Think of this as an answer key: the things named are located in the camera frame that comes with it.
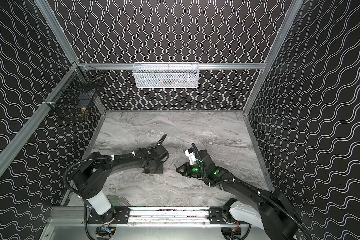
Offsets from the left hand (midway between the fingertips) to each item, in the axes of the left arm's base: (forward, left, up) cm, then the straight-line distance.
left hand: (163, 172), depth 88 cm
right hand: (-3, -9, +9) cm, 13 cm away
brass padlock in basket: (+21, +44, +28) cm, 56 cm away
